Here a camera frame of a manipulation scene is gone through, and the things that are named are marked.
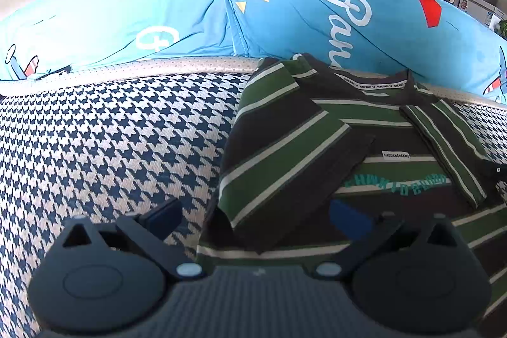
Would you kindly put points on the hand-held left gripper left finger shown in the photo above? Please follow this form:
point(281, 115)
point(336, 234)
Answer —
point(163, 217)

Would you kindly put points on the white chest freezer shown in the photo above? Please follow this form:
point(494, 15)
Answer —
point(479, 9)

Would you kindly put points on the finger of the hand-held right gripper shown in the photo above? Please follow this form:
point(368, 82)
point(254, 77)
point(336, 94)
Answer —
point(497, 175)

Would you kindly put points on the green brown striped t-shirt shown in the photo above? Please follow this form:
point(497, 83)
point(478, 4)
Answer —
point(285, 163)

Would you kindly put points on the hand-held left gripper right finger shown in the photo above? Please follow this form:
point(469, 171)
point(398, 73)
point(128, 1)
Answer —
point(348, 219)

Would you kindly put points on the houndstooth sofa seat cover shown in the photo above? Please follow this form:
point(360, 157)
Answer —
point(99, 148)

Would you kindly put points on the blue printed sofa backrest cover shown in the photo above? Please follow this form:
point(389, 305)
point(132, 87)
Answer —
point(178, 5)

